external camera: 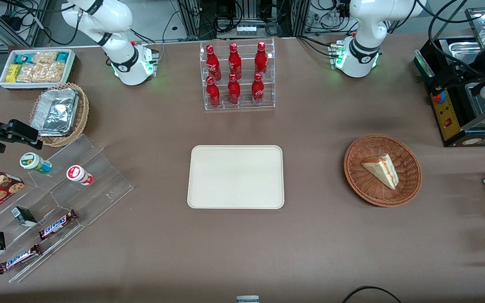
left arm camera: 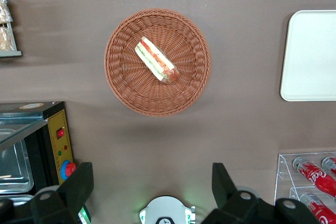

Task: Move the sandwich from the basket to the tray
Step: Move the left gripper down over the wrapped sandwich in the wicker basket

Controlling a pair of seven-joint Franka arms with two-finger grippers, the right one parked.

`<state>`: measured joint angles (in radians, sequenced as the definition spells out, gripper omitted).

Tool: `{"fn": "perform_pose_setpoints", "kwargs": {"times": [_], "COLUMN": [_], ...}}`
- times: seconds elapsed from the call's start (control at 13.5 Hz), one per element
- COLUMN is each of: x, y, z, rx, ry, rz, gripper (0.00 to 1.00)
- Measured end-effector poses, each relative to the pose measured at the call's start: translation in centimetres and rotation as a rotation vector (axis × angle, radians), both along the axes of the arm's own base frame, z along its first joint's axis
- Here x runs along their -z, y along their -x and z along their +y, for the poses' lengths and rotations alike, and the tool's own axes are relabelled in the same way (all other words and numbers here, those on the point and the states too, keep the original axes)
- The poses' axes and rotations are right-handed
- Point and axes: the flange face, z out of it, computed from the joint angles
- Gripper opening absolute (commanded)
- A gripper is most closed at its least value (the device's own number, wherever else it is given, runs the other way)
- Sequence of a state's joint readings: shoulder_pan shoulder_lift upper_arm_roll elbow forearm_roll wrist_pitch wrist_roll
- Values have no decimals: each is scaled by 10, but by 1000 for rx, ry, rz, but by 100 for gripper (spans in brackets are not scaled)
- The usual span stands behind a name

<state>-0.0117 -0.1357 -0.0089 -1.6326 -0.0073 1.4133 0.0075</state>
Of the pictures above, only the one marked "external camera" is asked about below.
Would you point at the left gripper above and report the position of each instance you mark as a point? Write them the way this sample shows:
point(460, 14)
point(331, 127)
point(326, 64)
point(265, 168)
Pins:
point(451, 76)

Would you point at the triangular sandwich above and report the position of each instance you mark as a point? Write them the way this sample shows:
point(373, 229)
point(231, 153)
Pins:
point(383, 170)

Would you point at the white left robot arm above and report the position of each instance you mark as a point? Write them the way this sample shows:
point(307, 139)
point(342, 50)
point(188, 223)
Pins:
point(360, 38)

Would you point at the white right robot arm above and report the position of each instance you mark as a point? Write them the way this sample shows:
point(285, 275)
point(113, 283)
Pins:
point(118, 42)

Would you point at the small light wicker basket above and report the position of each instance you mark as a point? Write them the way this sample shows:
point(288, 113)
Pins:
point(83, 113)

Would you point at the white rectangular snack tray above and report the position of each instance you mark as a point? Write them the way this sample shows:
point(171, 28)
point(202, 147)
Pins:
point(72, 63)

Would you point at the large brown wicker basket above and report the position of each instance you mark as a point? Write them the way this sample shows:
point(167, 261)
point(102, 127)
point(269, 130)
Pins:
point(360, 185)

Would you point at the beige plastic tray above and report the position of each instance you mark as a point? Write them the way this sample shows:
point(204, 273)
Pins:
point(225, 181)

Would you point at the green label yogurt cup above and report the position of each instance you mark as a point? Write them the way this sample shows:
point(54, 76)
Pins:
point(34, 162)

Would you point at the aluminium foil container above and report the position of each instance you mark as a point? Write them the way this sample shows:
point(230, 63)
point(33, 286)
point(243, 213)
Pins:
point(55, 111)

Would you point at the black machine with yellow panel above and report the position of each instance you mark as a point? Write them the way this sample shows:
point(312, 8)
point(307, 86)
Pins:
point(446, 118)

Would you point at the yellow snack packet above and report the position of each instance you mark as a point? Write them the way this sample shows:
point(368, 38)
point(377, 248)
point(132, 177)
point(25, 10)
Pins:
point(12, 73)

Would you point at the clear cracker packet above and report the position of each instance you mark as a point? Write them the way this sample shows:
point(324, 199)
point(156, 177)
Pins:
point(42, 72)

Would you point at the red label yogurt cup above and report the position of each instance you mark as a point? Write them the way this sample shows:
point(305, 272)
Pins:
point(78, 174)

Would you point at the teal snack packet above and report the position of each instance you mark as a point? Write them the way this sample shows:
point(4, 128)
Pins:
point(23, 58)

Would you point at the small black box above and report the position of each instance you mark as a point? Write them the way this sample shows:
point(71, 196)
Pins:
point(24, 216)

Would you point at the clear acrylic tiered display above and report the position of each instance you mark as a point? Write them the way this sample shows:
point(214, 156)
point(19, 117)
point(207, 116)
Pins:
point(99, 185)

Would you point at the Snickers chocolate bar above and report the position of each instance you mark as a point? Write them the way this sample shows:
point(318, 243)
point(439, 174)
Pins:
point(19, 259)
point(57, 224)

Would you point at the red cola bottle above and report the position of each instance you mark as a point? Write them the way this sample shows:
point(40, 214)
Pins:
point(234, 62)
point(213, 94)
point(234, 92)
point(261, 59)
point(213, 63)
point(258, 90)

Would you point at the clear acrylic bottle rack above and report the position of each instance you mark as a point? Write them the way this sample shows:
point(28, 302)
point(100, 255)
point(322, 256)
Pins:
point(244, 105)

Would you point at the white power strip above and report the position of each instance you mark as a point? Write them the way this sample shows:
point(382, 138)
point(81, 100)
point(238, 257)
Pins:
point(246, 30)

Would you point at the small grey device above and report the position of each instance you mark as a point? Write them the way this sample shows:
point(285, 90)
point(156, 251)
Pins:
point(247, 299)

